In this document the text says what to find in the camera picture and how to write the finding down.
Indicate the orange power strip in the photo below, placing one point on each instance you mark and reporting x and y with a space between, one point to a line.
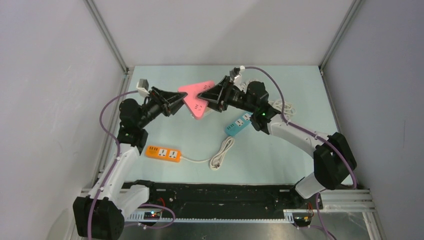
163 153

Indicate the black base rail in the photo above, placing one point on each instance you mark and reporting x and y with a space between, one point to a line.
190 201

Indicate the pink triangular power socket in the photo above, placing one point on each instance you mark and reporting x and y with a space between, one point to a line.
195 105

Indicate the circuit board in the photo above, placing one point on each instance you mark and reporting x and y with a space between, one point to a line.
152 215
302 221

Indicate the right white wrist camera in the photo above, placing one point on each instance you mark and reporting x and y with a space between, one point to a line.
236 74

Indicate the aluminium frame post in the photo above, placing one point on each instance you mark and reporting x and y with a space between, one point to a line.
342 29
104 31

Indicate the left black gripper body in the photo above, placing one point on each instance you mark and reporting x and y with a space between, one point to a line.
158 100

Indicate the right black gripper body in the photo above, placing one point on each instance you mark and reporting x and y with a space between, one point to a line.
230 97

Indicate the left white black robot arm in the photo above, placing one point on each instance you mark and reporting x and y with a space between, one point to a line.
103 212

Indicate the left circuit board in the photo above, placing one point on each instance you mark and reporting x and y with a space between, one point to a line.
152 215

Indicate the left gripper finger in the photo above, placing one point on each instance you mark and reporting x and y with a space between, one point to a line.
167 95
170 105

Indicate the light green table mat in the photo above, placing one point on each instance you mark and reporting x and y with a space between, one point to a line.
255 158

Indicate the right circuit board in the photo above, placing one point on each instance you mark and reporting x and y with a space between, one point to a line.
302 221

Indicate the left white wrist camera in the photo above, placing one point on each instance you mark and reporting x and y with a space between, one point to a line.
142 87

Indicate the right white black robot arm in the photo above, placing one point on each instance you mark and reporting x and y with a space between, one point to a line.
333 160

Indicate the teal power strip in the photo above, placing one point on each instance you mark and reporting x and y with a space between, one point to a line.
238 125

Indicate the right aluminium frame post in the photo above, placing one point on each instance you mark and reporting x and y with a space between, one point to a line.
342 29

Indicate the left aluminium frame post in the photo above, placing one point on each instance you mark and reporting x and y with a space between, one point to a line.
104 31

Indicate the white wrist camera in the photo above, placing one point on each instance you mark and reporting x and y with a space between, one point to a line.
142 87
236 74

